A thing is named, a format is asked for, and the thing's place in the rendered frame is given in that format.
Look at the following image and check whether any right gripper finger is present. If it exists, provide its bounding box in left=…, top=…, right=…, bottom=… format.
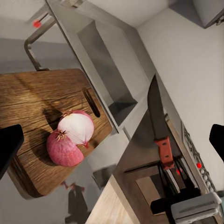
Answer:
left=159, top=171, right=181, bottom=199
left=173, top=156, right=195, bottom=193

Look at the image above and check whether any parer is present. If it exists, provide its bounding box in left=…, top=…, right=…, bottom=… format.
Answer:
left=147, top=75, right=174, bottom=170

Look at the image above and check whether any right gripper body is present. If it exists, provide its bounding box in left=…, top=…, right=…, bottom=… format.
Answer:
left=150, top=187, right=203, bottom=224

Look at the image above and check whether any cutting board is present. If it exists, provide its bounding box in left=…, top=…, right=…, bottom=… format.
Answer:
left=0, top=68, right=112, bottom=198

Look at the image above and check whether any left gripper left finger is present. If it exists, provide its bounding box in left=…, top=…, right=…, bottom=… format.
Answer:
left=0, top=124, right=24, bottom=180

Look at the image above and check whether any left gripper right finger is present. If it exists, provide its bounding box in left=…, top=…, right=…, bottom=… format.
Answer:
left=209, top=124, right=224, bottom=162

